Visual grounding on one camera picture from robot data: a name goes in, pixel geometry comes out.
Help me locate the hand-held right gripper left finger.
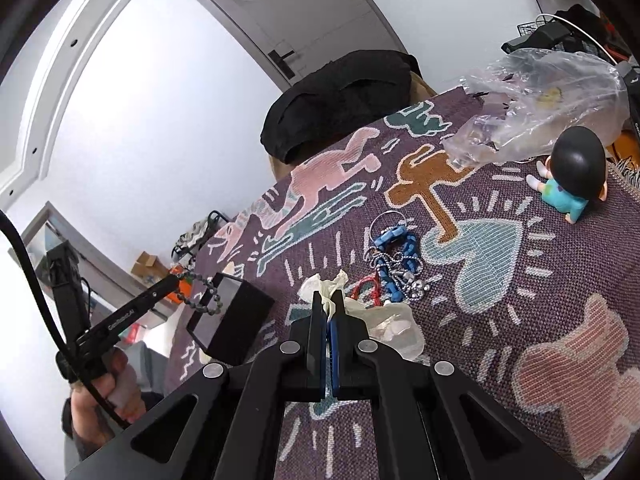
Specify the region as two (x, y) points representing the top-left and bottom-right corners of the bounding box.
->
(65, 290), (328, 480)

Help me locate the black jacket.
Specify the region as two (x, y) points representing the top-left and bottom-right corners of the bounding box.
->
(260, 50), (424, 164)

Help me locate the white plastic bag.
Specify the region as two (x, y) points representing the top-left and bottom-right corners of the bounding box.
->
(297, 269), (426, 362)

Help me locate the black shoe rack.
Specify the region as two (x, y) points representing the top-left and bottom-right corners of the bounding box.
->
(172, 210), (237, 267)

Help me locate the silver ball chain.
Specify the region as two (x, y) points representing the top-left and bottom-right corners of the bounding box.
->
(364, 247), (437, 307)

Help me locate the black-haired toy figure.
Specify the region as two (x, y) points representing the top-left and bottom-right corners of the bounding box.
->
(525, 125), (612, 224)

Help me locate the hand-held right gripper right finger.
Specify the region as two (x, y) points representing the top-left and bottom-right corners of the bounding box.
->
(327, 295), (586, 480)

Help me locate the brown cardboard box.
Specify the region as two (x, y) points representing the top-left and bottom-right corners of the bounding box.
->
(132, 252), (164, 282)

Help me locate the grey side door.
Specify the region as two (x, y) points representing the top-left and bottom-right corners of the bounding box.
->
(20, 200), (172, 322)

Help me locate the orange crate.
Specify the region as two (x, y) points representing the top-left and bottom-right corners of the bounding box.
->
(167, 267), (195, 305)

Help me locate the black bag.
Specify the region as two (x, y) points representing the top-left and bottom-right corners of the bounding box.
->
(555, 4), (616, 56)

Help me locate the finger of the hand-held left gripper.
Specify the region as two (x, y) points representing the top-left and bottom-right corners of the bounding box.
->
(75, 277), (182, 353)

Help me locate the small black wire basket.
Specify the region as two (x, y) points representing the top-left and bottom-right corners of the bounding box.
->
(515, 14), (566, 41)

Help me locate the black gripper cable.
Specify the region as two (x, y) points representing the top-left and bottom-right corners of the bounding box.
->
(0, 209), (132, 430)

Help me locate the black door handle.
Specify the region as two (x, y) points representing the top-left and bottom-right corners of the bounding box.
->
(267, 47), (302, 80)

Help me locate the person's left hand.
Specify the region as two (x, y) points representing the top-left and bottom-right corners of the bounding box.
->
(64, 347), (147, 443)

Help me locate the white curved cable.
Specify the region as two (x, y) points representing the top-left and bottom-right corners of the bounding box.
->
(537, 12), (617, 63)

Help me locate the black tripod device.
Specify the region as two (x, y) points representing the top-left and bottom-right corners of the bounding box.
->
(617, 62), (640, 137)

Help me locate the black jewelry box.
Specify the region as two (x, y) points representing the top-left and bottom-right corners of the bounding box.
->
(186, 272), (276, 367)

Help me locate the black bead bracelet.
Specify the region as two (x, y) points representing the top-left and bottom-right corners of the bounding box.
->
(176, 269), (224, 317)

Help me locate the thin silver hoop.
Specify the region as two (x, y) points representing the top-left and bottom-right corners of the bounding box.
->
(370, 210), (414, 250)

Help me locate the purple printed blanket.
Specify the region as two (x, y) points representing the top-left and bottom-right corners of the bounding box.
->
(162, 85), (640, 480)

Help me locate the clear plastic bag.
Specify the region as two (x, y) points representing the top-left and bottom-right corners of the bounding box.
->
(442, 47), (629, 169)

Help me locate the black stand device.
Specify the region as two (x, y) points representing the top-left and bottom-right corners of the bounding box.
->
(502, 22), (576, 56)

